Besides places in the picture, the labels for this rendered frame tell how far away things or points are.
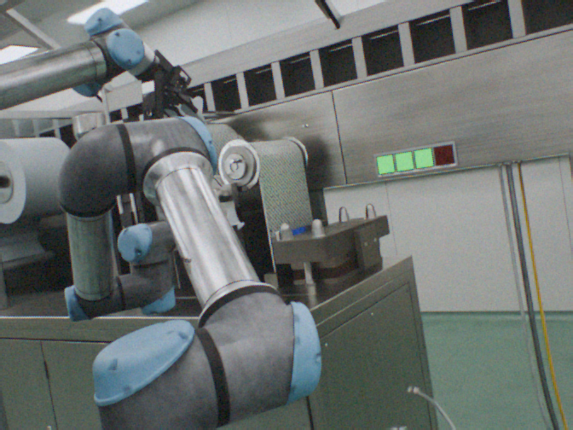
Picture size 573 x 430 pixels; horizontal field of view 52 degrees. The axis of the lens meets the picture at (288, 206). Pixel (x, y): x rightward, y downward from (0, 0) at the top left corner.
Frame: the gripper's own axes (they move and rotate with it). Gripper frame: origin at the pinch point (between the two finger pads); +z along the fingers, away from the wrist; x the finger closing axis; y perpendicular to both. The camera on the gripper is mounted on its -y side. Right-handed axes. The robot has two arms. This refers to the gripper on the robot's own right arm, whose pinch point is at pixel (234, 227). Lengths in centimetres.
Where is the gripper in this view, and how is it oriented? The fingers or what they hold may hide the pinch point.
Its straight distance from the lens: 151.5
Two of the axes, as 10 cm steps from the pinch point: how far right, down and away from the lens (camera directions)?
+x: -8.2, 1.0, 5.6
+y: -1.6, -9.9, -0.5
